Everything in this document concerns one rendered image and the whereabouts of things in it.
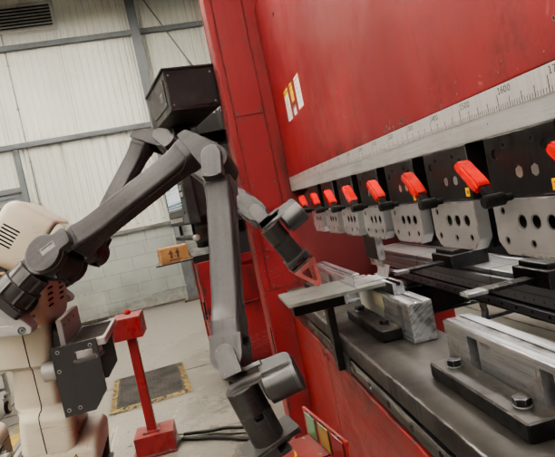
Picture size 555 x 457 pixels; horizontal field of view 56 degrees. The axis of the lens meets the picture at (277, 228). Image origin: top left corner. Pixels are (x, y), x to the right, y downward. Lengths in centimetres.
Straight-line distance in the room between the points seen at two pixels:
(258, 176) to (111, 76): 670
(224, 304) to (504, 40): 59
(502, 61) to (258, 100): 166
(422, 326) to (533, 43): 75
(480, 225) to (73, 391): 93
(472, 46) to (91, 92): 816
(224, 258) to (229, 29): 156
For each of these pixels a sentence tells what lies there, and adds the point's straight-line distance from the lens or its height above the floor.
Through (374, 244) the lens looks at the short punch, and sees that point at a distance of 143.
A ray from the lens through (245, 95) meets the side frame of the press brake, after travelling 230.
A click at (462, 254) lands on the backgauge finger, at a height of 102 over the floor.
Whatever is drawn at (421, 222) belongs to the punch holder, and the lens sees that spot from 102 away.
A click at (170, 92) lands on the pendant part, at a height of 184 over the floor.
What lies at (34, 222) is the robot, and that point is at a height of 133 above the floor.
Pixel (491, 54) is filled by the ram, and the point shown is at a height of 139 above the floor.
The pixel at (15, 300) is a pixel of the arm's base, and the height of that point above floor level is 118.
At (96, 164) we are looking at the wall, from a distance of 857.
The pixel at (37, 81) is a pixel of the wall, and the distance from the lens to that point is 894.
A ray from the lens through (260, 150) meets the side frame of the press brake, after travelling 227.
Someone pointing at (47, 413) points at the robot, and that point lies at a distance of 136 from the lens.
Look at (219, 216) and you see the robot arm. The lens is 99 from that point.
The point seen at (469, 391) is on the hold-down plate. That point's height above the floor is 90.
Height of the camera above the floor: 127
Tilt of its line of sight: 3 degrees down
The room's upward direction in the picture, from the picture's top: 12 degrees counter-clockwise
